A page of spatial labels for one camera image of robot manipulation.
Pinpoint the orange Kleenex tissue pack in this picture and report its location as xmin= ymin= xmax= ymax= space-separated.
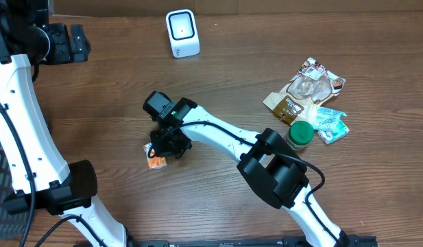
xmin=143 ymin=143 xmax=167 ymax=169

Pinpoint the green lid jar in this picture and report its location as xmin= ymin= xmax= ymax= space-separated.
xmin=285 ymin=121 xmax=315 ymax=150

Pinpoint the brown Pantree snack pouch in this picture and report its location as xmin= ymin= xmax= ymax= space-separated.
xmin=263 ymin=58 xmax=346 ymax=125

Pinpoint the teal wet wipes pack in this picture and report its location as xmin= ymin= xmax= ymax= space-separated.
xmin=312 ymin=106 xmax=347 ymax=132

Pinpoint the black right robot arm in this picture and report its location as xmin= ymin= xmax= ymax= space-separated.
xmin=143 ymin=91 xmax=350 ymax=246

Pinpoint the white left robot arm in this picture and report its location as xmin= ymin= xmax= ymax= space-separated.
xmin=0 ymin=1 xmax=128 ymax=246

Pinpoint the white barcode scanner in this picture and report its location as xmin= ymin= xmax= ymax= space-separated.
xmin=165 ymin=9 xmax=200 ymax=58

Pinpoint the brown cardboard backdrop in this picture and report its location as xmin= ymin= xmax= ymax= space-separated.
xmin=53 ymin=0 xmax=423 ymax=17

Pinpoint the grey plastic mesh basket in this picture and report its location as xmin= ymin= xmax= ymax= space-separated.
xmin=0 ymin=130 xmax=30 ymax=241

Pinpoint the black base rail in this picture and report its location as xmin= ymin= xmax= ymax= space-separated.
xmin=137 ymin=235 xmax=378 ymax=247

